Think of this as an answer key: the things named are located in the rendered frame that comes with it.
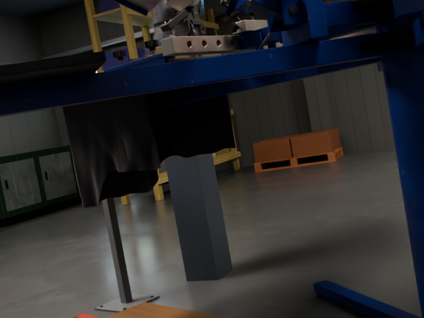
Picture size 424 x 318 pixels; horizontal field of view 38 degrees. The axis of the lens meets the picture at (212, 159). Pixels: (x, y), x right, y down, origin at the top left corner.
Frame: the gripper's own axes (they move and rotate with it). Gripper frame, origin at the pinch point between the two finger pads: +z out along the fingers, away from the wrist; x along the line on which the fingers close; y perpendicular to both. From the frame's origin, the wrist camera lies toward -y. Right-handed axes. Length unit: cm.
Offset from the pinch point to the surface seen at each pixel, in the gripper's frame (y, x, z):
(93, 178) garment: -21, 41, 37
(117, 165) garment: -20.4, 26.5, 33.3
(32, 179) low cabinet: 235, 504, 54
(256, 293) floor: 37, 19, 101
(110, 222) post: 10, 76, 61
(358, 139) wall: 608, 272, 84
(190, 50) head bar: -27.3, -26.2, 1.1
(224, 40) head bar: -10.2, -26.2, -1.7
